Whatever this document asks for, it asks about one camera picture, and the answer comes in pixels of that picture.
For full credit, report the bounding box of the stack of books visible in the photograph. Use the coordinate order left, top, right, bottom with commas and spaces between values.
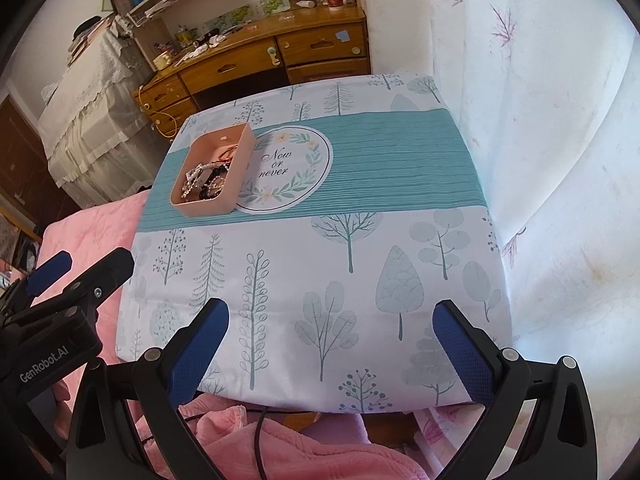
69, 15, 122, 61

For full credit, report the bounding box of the white lace furniture cover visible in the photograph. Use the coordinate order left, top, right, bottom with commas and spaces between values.
37, 25, 171, 206

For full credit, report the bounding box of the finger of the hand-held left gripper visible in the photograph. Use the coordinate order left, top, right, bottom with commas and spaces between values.
55, 247, 135, 318
5, 251, 73, 311

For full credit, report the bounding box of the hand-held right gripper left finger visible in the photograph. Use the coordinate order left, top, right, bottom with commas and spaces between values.
66, 298, 231, 480

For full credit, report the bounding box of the pink rectangular box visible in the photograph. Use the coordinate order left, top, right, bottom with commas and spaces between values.
170, 122, 255, 218

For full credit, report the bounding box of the black cable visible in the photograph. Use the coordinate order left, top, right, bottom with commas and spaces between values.
180, 406, 272, 480

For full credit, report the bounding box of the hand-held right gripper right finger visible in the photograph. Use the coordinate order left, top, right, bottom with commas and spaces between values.
432, 300, 598, 480

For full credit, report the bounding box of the pink fleece garment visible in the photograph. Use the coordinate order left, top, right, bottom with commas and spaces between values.
125, 395, 431, 480

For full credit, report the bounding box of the wooden desk with drawers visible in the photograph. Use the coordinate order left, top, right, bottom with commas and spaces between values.
132, 5, 373, 141

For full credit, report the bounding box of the pink quilt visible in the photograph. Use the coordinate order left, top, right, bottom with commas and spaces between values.
35, 195, 156, 411

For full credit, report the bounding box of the brown wooden door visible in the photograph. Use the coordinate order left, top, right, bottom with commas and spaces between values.
0, 95, 81, 231

